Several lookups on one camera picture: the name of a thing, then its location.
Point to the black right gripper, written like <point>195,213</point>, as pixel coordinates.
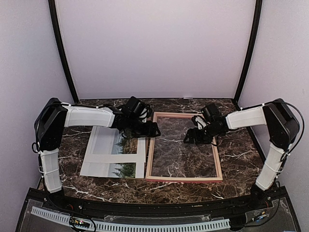
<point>197,138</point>

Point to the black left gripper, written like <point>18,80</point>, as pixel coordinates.
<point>150,131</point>

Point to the clear acrylic sheet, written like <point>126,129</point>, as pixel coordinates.
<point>173,158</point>

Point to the wooden pink picture frame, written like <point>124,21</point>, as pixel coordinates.
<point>148,176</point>

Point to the white photo mat board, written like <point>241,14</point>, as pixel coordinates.
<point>124,158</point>

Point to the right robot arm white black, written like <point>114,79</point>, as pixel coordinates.
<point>285,132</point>

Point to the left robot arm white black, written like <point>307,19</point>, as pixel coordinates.
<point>54,118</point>

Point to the landscape photo print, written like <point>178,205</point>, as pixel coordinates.
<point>112,143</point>

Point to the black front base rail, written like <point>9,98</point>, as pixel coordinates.
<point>227,208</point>

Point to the right black corner post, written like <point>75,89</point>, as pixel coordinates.
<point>250,49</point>

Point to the black corner post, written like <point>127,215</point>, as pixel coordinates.
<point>61,50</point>
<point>250,49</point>

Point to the left black corner post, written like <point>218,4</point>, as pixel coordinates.
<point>61,50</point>

